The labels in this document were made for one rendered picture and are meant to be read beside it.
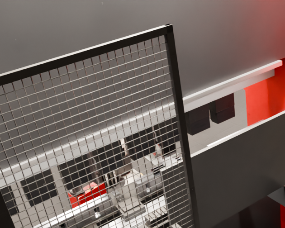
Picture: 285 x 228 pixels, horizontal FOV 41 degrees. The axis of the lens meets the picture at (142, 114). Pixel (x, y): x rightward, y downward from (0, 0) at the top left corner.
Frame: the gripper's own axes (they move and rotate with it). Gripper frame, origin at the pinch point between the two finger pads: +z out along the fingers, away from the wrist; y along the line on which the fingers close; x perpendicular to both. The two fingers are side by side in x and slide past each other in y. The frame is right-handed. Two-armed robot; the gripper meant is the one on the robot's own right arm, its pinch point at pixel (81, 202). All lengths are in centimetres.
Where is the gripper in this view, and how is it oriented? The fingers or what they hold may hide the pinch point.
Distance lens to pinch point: 266.7
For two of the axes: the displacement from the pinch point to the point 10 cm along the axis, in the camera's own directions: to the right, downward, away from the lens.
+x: 7.6, -3.7, 5.4
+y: 5.7, -0.2, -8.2
